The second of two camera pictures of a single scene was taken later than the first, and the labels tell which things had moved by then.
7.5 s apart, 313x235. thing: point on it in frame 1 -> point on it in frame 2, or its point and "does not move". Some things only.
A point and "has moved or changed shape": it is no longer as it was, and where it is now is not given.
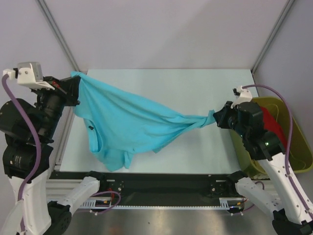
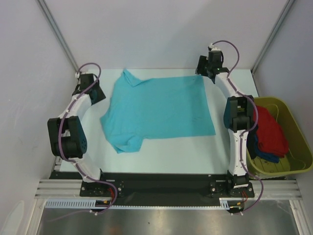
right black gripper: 225,117 -> 201,66
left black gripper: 70,85 -> 100,96
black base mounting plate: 166,189 does not move
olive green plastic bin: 301,156 does not move
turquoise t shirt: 119,126 has moved or changed shape
